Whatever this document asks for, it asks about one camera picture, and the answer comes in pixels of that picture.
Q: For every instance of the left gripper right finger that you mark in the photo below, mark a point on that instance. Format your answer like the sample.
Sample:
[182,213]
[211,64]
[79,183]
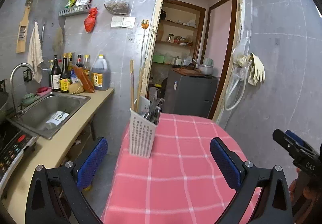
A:
[228,162]

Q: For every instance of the green box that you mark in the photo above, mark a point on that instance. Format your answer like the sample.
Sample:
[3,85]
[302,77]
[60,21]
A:
[158,59]

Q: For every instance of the induction cooker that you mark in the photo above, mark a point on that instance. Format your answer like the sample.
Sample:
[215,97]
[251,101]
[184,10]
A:
[16,144]

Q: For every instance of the dark grey fridge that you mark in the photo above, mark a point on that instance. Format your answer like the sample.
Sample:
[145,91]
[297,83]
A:
[189,95]

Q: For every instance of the large cooking oil jug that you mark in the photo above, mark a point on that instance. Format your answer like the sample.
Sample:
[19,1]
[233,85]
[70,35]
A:
[100,74]

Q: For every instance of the wooden chopstick with purple band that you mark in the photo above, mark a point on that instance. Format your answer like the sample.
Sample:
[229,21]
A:
[132,84]

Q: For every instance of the rubber gloves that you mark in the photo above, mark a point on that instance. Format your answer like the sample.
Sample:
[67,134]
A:
[256,71]

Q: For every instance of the chrome faucet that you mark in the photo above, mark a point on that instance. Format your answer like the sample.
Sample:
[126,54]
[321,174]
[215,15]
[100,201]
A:
[15,88]

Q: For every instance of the steel sink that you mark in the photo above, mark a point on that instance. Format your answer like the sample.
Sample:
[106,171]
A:
[48,114]

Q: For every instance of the kitchen counter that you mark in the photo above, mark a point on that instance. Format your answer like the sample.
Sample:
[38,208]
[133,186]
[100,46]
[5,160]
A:
[50,153]

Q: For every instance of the person's right hand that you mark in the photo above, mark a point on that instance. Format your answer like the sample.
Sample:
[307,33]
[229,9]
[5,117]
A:
[305,196]

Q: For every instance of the orange wall hook ornament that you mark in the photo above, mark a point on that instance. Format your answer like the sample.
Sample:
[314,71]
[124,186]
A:
[145,23]

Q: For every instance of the clear bag of dried goods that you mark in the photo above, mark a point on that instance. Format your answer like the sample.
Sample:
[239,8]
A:
[117,7]

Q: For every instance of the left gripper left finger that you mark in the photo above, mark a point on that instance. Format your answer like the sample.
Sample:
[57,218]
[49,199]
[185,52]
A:
[87,164]

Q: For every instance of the white wall switch sockets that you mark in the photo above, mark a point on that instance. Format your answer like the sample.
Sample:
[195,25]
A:
[122,22]

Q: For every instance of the dark soy sauce bottle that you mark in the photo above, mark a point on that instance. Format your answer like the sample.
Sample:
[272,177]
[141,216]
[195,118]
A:
[55,76]

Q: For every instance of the beige hanging cloth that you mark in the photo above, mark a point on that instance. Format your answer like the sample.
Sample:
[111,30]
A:
[35,55]

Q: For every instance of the red plastic bag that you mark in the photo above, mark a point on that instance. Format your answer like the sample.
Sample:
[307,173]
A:
[90,20]

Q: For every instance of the orange snack bag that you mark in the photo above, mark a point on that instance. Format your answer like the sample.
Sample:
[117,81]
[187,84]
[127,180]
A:
[85,81]

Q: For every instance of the pink checked tablecloth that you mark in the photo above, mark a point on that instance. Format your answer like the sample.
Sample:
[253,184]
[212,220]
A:
[180,181]

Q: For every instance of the stainless steel spoon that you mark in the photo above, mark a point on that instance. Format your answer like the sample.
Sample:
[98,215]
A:
[157,113]

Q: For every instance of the grey wall shelf basket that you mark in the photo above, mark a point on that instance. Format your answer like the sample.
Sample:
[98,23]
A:
[75,10]

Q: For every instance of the white perforated utensil holder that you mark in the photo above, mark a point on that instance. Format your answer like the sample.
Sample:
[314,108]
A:
[142,132]

